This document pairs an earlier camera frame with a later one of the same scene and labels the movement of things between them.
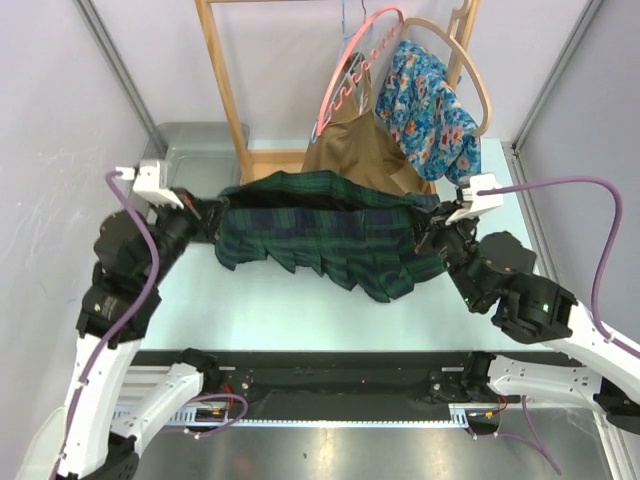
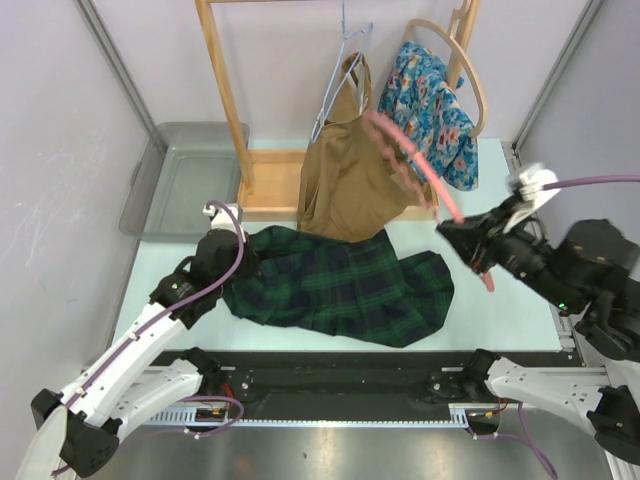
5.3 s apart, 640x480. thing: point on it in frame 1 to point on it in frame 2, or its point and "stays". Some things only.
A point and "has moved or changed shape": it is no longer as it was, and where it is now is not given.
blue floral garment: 432,118 stays
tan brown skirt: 352,142 stays
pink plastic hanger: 362,30 to 409,179
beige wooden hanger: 464,18 has moved or changed shape
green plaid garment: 376,240 to 293,277
